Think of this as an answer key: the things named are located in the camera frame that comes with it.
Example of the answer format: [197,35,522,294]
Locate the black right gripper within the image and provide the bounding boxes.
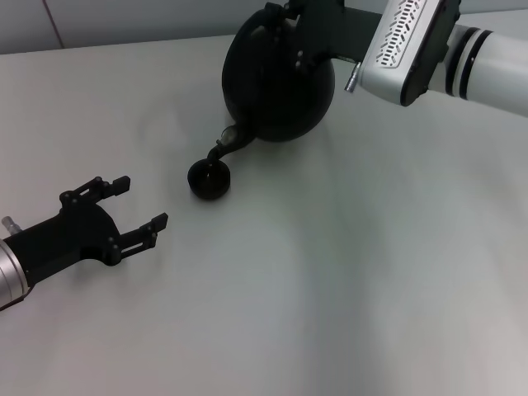
[263,0,384,71]

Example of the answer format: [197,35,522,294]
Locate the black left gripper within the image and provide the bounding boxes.
[7,176,170,285]

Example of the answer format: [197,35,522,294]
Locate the dark brown teacup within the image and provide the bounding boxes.
[186,159,231,202]

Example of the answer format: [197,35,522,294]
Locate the black round teapot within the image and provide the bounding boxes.
[207,8,336,166]

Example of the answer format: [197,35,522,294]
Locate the right gripper connector with cable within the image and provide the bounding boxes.
[344,61,363,92]

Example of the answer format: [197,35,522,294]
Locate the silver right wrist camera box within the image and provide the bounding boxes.
[357,0,461,107]

